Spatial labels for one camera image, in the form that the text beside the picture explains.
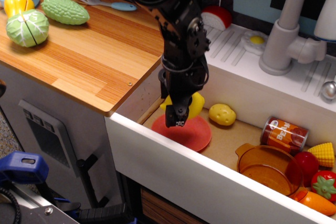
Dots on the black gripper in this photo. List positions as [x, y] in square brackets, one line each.
[180, 83]

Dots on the yellow toy lemon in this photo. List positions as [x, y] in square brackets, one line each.
[195, 107]

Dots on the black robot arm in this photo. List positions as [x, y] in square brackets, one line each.
[184, 66]

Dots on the pink plastic plate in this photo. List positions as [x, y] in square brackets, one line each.
[196, 134]

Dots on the yellow toy potato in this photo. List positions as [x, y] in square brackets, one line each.
[222, 114]

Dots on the orange toy bean can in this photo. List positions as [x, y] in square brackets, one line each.
[283, 135]

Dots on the toy fried egg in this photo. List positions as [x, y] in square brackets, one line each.
[254, 42]

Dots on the transparent orange toy pot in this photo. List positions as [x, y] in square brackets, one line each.
[271, 167]

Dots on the grey toy faucet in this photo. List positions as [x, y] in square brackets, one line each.
[284, 43]

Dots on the grey toy oven door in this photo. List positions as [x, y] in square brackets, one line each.
[68, 175]

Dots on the red toy apple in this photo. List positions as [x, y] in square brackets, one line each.
[309, 165]

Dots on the grey and blue spatula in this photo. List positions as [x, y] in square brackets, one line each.
[122, 6]

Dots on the yellow toy corn piece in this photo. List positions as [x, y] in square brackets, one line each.
[324, 154]

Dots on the silver round knob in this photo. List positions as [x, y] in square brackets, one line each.
[328, 90]

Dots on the green toy bitter gourd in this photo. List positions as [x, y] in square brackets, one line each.
[65, 11]

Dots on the orange toy carrot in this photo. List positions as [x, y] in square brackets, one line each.
[315, 202]

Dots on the blue clamp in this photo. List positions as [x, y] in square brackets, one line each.
[24, 168]

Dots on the red toy tomato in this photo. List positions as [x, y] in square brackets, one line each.
[323, 183]

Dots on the green toy cabbage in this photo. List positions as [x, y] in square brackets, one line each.
[28, 29]

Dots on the white bottle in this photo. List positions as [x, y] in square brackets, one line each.
[325, 26]

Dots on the yellow toy bell pepper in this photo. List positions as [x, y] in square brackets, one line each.
[14, 7]

